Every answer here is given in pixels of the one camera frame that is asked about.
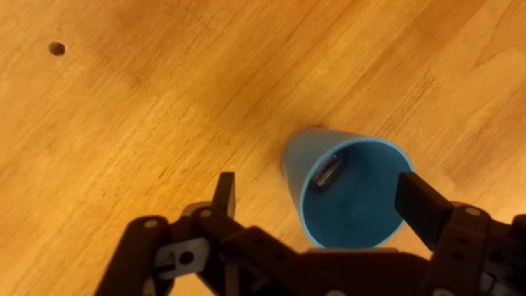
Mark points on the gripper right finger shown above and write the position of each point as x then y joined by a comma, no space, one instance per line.
452,230

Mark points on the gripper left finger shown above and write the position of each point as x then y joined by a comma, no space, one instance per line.
213,230

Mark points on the blue cup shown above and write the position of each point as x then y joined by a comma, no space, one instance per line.
349,193

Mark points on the small gold object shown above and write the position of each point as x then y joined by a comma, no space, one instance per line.
327,172

